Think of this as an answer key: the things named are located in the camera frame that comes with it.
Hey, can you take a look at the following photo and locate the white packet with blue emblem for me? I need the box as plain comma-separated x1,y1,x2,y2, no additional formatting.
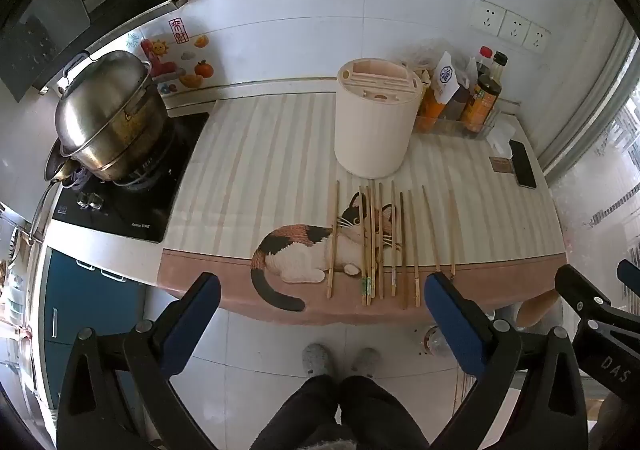
431,50,461,104

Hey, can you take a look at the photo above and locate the cream round utensil holder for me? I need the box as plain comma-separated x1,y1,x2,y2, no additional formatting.
334,58,425,178

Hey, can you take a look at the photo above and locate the person's right leg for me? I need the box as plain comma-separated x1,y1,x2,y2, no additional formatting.
340,376,431,450

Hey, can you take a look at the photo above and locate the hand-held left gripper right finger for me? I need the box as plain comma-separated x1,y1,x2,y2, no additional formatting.
424,272,589,450

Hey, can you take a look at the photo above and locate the clear plastic bag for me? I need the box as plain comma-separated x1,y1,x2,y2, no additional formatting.
400,38,451,72

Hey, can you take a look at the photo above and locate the grey slipper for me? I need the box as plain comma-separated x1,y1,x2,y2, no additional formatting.
351,347,382,378
302,344,331,377

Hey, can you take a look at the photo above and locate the metal window frame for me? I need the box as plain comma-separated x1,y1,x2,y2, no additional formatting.
537,20,640,186

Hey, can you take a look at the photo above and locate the white wall socket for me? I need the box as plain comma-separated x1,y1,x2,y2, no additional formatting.
500,9,532,44
525,23,552,51
469,0,506,36

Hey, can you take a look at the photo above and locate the dark bottle with red cap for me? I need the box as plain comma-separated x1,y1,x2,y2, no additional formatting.
472,46,494,81

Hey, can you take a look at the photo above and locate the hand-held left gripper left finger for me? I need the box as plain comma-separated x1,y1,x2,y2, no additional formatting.
56,272,222,450

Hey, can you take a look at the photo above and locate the row of wooden chopsticks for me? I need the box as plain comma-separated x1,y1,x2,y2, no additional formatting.
326,180,458,308

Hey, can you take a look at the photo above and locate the person's leg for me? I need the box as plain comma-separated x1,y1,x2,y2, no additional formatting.
262,375,351,450
340,376,431,450

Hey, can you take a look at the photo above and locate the blue kitchen cabinet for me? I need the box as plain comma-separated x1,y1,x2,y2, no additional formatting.
37,247,147,411

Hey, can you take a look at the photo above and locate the steel pan with long handle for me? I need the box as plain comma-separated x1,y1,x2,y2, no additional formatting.
27,143,83,247

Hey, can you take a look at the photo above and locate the orange liquid bottle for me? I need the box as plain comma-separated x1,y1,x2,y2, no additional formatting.
417,80,451,133

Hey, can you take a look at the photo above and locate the black range hood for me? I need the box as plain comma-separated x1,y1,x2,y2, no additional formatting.
0,0,206,104

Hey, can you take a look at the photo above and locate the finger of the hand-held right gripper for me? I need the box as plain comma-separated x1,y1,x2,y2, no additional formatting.
554,263,613,331
616,259,640,317

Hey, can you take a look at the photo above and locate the white tissue pack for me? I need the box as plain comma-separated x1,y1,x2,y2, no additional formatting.
487,123,516,158

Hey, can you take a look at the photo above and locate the cat printed table mat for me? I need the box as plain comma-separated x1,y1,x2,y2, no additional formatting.
157,93,571,326

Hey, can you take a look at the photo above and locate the person's left leg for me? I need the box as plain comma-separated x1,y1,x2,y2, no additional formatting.
262,375,351,450

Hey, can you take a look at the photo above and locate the clear plastic organiser tray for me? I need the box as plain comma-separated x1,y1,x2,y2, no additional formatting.
414,100,502,139

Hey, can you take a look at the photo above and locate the yellow label bottle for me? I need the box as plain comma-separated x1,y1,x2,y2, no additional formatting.
460,74,502,133

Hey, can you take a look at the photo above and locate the black glass gas stove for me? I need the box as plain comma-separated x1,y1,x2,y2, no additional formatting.
51,113,211,245

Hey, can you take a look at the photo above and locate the black smartphone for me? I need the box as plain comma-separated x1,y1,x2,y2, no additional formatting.
507,140,537,189

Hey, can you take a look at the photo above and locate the clear plastic bottle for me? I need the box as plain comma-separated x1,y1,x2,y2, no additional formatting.
420,325,452,357

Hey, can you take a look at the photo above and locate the stainless steel steamer pot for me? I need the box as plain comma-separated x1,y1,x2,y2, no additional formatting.
54,50,168,181

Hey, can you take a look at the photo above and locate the tan round stool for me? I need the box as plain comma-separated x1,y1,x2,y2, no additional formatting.
515,287,563,329

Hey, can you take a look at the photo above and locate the colourful wall sticker sheet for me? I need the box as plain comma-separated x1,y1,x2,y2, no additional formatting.
125,18,217,97

